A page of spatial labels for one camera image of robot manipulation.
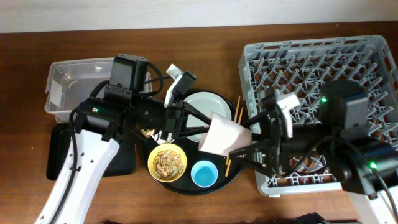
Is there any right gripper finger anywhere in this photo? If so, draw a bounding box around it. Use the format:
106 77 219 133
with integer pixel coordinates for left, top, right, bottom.
228 139 271 159
241 111 268 128

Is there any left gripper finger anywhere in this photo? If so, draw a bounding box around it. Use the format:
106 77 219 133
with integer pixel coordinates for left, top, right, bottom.
178 126 209 139
183 102 211 125

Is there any white round plate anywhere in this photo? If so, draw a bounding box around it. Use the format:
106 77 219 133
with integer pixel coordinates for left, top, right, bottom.
184 91 232 143

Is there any wooden chopstick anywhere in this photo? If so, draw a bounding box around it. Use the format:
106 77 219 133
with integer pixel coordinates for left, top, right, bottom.
225 96 241 166
225 107 244 177

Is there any pink cup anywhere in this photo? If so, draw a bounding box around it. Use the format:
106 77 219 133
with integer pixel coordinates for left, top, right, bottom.
198 112 252 157

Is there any blue cup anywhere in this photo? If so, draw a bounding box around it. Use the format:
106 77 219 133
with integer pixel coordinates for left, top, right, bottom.
191 161 218 188

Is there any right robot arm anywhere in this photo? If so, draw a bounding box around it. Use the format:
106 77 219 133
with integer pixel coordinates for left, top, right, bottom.
228 80 397 223

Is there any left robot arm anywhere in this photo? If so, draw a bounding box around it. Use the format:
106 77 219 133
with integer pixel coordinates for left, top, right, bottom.
36 54 211 223

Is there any grey dishwasher rack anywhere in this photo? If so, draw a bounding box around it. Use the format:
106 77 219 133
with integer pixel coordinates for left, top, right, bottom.
238 35 397 196

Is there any crumpled white tissue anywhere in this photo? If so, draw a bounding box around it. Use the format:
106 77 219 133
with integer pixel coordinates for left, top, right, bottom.
152 131 175 145

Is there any round black serving tray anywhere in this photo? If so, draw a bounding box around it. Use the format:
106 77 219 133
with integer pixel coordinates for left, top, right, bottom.
158 89 243 195

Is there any gold foil wrapper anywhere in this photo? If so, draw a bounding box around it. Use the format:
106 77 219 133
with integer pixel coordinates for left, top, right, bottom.
140 129 156 138

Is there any yellow bowl with scraps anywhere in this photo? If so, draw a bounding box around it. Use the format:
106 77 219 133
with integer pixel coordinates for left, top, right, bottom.
147 143 187 183

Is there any clear plastic storage bin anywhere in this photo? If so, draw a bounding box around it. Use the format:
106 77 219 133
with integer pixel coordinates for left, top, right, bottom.
44 57 152 123

